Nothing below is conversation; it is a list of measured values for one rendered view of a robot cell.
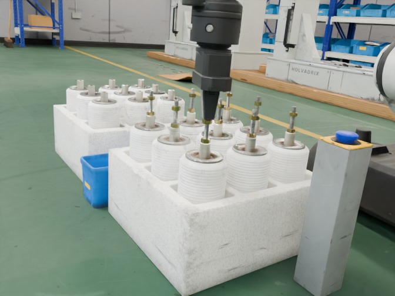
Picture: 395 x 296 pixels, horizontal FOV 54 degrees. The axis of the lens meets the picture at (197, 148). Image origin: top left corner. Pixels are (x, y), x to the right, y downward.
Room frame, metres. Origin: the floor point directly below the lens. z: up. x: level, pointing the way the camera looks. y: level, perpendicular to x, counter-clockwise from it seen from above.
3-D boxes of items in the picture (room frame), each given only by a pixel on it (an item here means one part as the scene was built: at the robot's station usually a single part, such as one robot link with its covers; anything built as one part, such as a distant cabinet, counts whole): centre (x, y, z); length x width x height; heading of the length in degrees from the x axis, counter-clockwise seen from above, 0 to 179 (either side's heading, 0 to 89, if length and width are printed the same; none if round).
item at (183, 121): (0.98, 0.02, 0.25); 0.08 x 0.08 x 0.01
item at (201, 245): (0.88, -0.04, 0.09); 0.39 x 0.39 x 0.18; 35
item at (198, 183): (0.72, -0.01, 0.16); 0.10 x 0.10 x 0.18
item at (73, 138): (1.33, 0.27, 0.09); 0.39 x 0.39 x 0.18; 35
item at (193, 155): (0.72, -0.01, 0.25); 0.08 x 0.08 x 0.01
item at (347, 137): (0.69, -0.27, 0.32); 0.04 x 0.04 x 0.02
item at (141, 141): (0.91, 0.12, 0.16); 0.10 x 0.10 x 0.18
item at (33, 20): (6.15, 2.55, 0.36); 0.31 x 0.25 x 0.20; 123
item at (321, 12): (6.81, -2.02, 0.90); 0.50 x 0.38 x 0.21; 122
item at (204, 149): (0.72, -0.01, 0.26); 0.02 x 0.02 x 0.03
